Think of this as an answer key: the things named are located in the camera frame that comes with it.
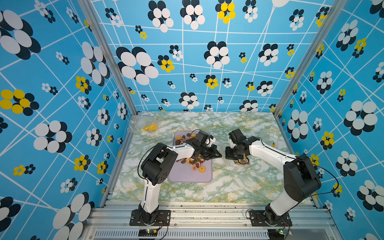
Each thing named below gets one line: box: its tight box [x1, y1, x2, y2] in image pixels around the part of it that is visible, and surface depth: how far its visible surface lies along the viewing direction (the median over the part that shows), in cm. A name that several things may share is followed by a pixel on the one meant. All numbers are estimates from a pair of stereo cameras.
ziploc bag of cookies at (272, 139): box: [258, 128, 287, 151], surface depth 98 cm
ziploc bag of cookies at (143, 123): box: [129, 114, 160, 133], surface depth 108 cm
